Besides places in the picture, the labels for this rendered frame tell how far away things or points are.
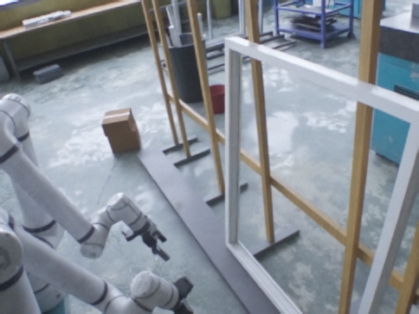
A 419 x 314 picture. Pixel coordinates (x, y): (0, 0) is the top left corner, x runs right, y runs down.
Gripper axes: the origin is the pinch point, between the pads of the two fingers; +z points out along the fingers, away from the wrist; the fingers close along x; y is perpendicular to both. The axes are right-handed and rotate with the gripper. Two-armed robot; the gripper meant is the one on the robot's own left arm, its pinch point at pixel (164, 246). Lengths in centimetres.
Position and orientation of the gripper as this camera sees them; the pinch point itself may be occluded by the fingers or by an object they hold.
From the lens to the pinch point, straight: 172.3
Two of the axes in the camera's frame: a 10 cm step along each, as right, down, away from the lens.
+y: 8.1, -5.8, -0.6
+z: 5.4, 7.1, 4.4
